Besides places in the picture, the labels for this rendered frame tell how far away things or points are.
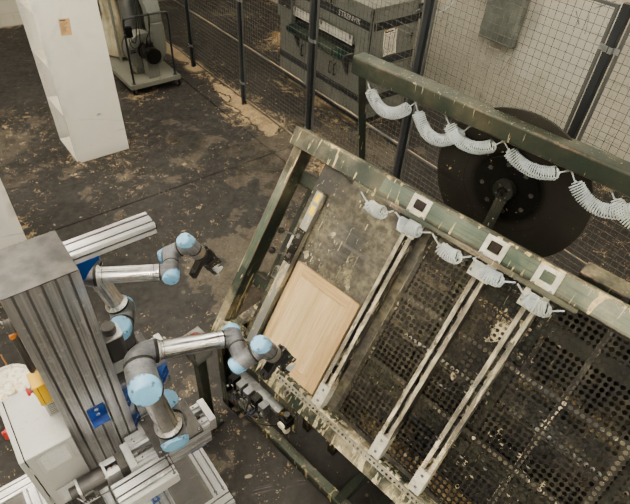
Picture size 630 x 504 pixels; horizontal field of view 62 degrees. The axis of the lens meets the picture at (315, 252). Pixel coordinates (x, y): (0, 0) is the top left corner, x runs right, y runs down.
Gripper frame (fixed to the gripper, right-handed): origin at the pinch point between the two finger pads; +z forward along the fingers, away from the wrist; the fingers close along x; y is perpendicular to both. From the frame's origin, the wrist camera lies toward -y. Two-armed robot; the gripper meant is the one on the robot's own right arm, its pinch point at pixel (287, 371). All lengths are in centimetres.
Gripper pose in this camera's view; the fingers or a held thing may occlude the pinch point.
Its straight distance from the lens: 240.6
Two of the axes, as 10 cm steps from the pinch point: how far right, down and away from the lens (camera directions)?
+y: 7.2, -6.9, 1.1
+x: -6.2, -5.5, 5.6
